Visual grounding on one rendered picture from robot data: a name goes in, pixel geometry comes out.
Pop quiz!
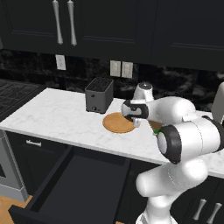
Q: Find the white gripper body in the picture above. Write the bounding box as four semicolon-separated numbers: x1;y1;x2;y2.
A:
132;116;142;129

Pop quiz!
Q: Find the brown meat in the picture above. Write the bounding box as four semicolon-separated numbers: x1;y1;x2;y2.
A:
149;121;163;132

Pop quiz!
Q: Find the round wooden cutting board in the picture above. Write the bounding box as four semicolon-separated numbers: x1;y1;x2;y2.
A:
101;111;137;135

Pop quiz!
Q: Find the black open drawer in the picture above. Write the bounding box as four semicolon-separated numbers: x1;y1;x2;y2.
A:
8;145;131;224

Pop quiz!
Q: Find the dark grey toaster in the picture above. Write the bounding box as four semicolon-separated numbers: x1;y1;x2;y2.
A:
84;76;115;115

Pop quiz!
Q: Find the grey countertop appliance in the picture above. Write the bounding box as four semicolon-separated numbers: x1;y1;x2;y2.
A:
210;81;224;125

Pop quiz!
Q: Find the black lower cupboard door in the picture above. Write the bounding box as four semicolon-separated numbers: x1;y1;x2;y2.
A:
206;176;224;224
171;183;210;224

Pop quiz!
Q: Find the black cupboard door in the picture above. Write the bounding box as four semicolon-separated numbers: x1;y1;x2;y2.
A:
206;176;224;224
64;0;156;64
151;0;224;73
0;0;67;55
171;183;210;224

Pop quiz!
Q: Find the black upper cupboard door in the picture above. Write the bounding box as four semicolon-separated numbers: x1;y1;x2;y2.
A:
0;0;67;55
151;0;224;73
64;0;156;64

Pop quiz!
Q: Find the black hob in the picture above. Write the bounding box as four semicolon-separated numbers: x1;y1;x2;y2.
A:
0;78;46;122

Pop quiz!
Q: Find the grey oven front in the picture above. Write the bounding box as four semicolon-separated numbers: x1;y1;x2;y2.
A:
0;129;30;203

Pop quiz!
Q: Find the white wall socket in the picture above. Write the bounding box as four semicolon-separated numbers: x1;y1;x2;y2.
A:
121;60;134;80
55;54;67;72
109;59;122;78

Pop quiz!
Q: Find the silver drawer handle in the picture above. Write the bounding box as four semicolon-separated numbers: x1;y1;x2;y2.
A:
25;139;43;148

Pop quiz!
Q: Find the silver lower cupboard handle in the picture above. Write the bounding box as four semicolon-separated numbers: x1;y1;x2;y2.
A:
206;202;223;224
192;199;207;221

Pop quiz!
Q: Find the silver cupboard handle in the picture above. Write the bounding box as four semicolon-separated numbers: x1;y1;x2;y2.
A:
52;0;64;46
206;202;223;224
192;199;207;221
66;0;78;47

